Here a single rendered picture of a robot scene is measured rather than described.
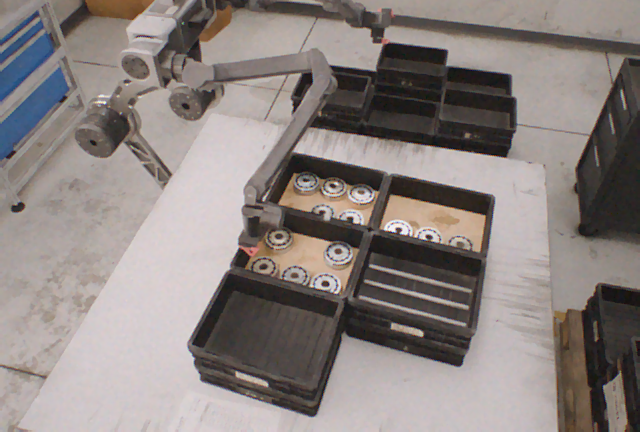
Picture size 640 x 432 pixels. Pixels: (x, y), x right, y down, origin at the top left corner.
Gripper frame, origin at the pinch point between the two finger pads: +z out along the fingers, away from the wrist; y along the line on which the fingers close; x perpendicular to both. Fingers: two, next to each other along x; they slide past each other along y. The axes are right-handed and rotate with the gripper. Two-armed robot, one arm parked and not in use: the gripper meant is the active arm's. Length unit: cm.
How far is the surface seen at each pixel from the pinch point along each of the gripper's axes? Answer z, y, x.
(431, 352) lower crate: 19, -7, -64
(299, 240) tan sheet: 13.5, 16.3, -9.0
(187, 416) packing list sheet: 23, -51, 2
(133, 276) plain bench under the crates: 27, -11, 47
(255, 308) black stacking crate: 12.1, -15.1, -5.7
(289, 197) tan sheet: 14.9, 35.1, 2.4
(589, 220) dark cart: 81, 126, -132
